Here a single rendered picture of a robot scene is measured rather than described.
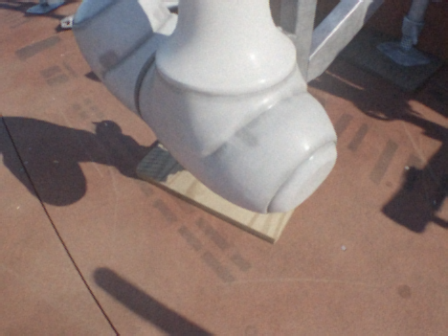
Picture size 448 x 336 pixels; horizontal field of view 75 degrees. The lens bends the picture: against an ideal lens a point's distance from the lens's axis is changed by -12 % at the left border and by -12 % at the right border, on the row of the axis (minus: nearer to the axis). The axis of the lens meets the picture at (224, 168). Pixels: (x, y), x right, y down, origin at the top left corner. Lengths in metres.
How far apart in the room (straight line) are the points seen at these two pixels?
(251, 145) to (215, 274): 0.35
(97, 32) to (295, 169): 0.21
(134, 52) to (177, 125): 0.11
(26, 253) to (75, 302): 0.14
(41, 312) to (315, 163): 0.48
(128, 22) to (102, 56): 0.04
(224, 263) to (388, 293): 0.27
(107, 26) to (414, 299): 0.56
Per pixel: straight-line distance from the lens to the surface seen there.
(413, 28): 1.14
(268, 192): 0.22
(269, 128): 0.21
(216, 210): 0.57
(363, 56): 1.11
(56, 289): 0.58
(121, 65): 0.32
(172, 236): 0.57
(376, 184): 0.70
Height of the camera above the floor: 0.48
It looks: 47 degrees down
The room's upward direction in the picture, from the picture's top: straight up
